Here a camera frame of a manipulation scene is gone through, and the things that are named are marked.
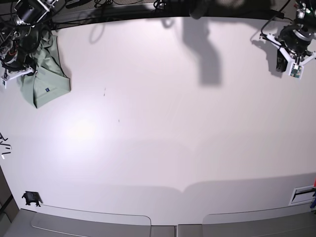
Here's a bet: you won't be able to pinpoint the light green T-shirt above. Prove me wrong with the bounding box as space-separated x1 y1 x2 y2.
18 30 71 109

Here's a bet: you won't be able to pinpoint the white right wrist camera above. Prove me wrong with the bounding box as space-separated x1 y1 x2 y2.
0 77 8 89

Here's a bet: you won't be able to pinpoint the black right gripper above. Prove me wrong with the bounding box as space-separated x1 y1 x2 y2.
1 59 37 80

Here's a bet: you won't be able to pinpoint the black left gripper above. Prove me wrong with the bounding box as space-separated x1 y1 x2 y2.
259 24 316 73

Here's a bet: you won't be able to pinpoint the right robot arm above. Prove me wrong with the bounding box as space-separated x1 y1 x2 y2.
0 0 58 84

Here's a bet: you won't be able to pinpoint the black power adapter cable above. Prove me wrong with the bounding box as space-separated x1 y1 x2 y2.
260 8 296 35

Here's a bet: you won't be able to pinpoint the black hex keys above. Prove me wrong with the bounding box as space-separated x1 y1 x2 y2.
0 133 12 160

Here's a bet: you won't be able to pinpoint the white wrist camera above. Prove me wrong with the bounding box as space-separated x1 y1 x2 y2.
288 62 304 80
0 77 8 89

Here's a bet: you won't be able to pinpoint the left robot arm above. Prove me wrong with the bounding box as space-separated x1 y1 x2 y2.
260 0 316 79

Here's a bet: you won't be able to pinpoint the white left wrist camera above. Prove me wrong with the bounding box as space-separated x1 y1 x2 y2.
288 62 304 80

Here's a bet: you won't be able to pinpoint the black table clamp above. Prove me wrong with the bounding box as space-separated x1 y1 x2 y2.
22 191 43 207

